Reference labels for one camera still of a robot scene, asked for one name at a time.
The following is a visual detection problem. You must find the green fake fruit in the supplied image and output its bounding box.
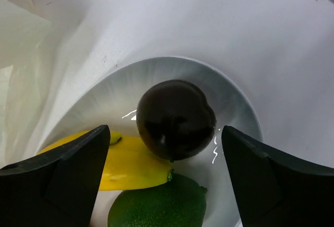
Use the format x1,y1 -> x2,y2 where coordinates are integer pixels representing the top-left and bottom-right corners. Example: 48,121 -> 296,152
108,173 -> 207,226

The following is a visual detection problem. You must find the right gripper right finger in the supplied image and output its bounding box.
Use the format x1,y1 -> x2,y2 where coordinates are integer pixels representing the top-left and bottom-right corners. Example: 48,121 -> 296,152
221,126 -> 333,226

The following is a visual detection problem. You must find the dark purple fake plum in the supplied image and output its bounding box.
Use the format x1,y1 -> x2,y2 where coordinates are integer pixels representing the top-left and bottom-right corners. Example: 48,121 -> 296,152
136,79 -> 217,161

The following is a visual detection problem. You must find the white oval plate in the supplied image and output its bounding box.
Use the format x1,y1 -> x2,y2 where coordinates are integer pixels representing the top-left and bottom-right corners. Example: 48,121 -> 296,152
43,57 -> 262,226

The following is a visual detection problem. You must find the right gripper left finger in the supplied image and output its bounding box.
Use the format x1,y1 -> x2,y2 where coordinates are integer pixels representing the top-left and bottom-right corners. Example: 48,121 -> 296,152
1,125 -> 111,226

